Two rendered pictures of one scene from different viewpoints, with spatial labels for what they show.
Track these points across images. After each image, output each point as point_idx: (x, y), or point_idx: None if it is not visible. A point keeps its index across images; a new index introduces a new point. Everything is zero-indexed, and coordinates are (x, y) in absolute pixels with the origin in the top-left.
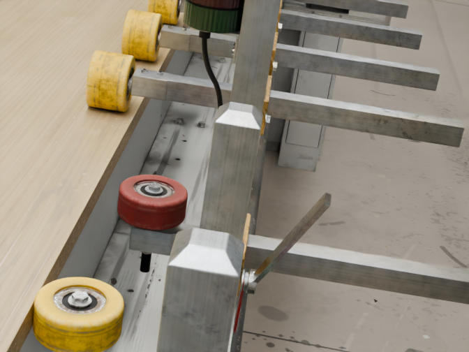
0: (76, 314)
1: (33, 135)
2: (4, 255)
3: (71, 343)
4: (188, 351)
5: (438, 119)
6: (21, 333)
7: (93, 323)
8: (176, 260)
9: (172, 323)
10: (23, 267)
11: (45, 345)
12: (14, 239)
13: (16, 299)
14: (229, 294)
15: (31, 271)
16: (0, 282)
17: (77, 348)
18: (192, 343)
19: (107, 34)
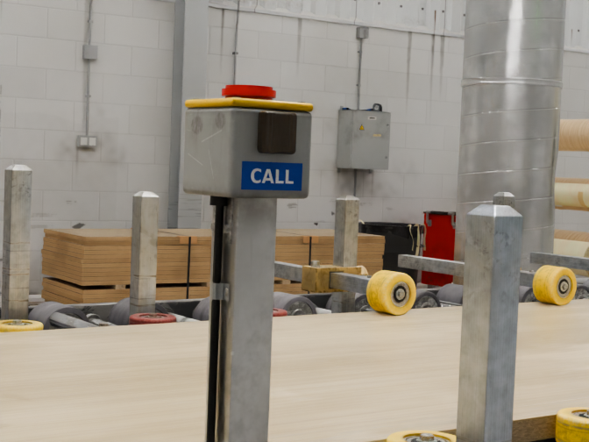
0: (579, 417)
1: None
2: (568, 399)
3: (571, 436)
4: (476, 267)
5: None
6: (539, 424)
7: (587, 422)
8: (471, 210)
9: (469, 249)
10: (574, 404)
11: (557, 440)
12: (585, 396)
13: (549, 410)
14: (491, 227)
15: (578, 406)
16: (549, 404)
17: (574, 441)
18: (478, 261)
19: None
